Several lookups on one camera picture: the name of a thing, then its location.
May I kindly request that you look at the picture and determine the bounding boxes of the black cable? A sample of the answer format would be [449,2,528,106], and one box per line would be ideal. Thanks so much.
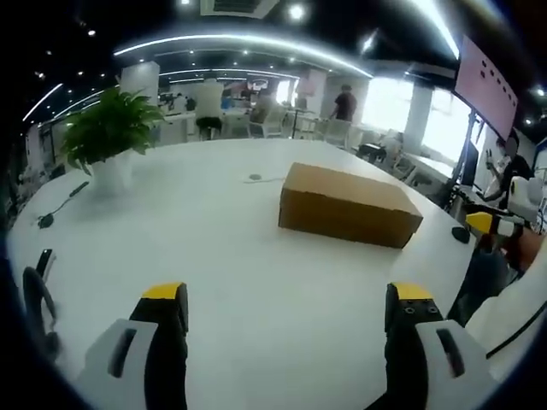
[485,294,547,360]

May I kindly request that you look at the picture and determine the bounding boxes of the black screen stand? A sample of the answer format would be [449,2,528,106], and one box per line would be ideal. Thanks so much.
[444,108,482,210]

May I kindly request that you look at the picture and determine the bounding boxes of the large display screen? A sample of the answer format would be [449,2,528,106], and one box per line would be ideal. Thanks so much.
[452,33,520,134]

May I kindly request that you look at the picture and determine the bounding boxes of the green potted plant white pot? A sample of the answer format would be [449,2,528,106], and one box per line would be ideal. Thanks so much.
[61,84,167,198]

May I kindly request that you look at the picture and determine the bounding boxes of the person's right hand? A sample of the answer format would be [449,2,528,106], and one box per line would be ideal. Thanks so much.
[506,228,546,274]

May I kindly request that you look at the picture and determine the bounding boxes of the brown cardboard shoe box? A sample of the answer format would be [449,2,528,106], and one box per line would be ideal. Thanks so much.
[277,161,425,250]

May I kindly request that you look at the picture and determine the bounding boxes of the ceiling air vent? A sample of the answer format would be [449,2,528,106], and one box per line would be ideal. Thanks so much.
[199,0,275,18]

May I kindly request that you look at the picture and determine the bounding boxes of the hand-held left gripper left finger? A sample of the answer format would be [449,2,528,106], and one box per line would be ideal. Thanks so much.
[74,280,190,410]

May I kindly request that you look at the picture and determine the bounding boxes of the person's dark trousers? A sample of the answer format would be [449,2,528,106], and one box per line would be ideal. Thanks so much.
[446,249,516,328]

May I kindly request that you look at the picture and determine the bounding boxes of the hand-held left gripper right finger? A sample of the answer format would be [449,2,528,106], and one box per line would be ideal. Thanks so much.
[384,280,502,410]

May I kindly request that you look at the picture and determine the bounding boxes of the black desk microphone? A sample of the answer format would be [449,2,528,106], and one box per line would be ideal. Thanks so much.
[36,180,91,228]

